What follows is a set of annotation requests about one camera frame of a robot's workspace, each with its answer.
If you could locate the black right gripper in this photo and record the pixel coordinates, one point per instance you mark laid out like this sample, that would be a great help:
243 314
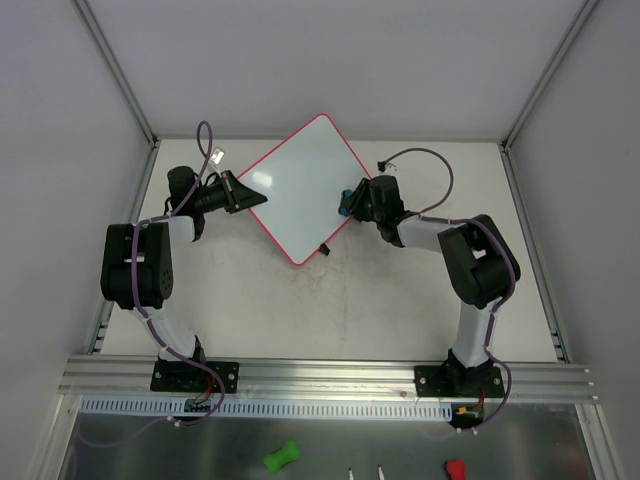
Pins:
360 198

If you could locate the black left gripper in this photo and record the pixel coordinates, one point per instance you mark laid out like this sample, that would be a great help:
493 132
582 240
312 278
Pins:
231 192

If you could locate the blue whiteboard eraser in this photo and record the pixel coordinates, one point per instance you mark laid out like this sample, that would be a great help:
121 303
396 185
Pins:
345 198

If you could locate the pink framed whiteboard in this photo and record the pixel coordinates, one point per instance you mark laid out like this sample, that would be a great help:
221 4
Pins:
303 178

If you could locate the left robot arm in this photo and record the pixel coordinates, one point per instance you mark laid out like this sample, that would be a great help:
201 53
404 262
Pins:
137 267

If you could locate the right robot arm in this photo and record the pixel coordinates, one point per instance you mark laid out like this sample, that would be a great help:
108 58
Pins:
482 270

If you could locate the black whiteboard clip front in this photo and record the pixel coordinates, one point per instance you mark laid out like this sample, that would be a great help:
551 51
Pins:
324 249

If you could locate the green bone-shaped eraser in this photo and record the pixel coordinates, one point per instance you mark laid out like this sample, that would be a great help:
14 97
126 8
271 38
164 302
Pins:
275 461

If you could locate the red bone-shaped eraser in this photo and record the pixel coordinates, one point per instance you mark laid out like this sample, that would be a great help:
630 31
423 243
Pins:
456 469

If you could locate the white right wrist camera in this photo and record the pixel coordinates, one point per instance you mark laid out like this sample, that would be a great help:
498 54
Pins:
386 166

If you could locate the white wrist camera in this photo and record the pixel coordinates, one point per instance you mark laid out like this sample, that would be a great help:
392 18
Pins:
386 166
216 156

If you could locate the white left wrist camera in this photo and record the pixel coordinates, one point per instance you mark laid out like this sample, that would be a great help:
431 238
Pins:
216 156

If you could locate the right aluminium frame post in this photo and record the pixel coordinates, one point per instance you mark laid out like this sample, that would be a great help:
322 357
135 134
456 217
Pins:
576 26

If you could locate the aluminium frame post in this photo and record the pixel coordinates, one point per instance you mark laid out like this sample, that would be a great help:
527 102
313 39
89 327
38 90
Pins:
576 26
97 35

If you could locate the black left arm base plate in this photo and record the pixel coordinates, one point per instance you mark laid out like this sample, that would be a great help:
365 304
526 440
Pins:
179 377

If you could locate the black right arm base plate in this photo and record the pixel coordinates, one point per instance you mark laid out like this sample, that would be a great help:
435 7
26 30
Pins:
447 381

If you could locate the white slotted cable duct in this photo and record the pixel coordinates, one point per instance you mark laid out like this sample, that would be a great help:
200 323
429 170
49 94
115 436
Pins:
234 407

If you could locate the aluminium mounting rail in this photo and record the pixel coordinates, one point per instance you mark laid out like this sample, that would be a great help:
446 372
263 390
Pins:
375 381

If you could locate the left aluminium frame post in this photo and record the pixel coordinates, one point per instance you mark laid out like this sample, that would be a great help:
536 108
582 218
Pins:
97 35

